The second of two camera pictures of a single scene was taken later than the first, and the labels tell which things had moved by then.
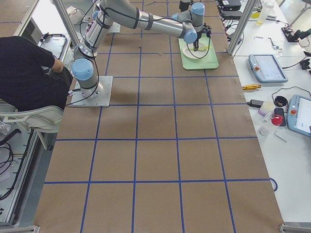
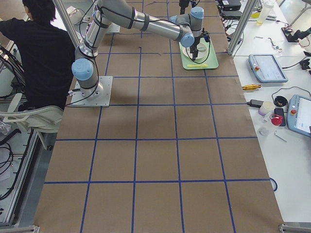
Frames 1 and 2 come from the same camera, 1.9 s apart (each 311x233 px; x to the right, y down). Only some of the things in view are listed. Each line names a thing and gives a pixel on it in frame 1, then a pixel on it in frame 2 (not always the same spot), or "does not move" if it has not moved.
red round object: [276, 120] does not move
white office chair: [43, 120] does not move
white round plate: [188, 50] does not move
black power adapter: [255, 103] does not move
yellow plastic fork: [200, 48] to [197, 65]
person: [30, 76] to [48, 53]
